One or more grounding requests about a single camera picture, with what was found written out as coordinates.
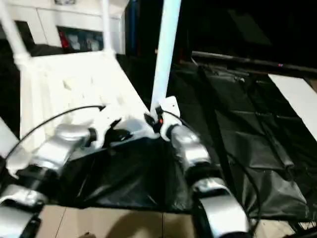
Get black plastic mat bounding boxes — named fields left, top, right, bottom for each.
left=0, top=44, right=317, bottom=221

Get flat white board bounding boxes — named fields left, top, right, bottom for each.
left=267, top=74, right=317, bottom=142

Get large black screen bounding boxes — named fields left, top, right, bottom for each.
left=126, top=0, right=317, bottom=67

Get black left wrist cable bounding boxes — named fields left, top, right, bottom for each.
left=15, top=105, right=107, bottom=149

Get white cabinet with glass doors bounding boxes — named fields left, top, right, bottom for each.
left=0, top=0, right=124, bottom=53

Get white plastic table top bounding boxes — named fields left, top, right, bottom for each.
left=5, top=50, right=164, bottom=172

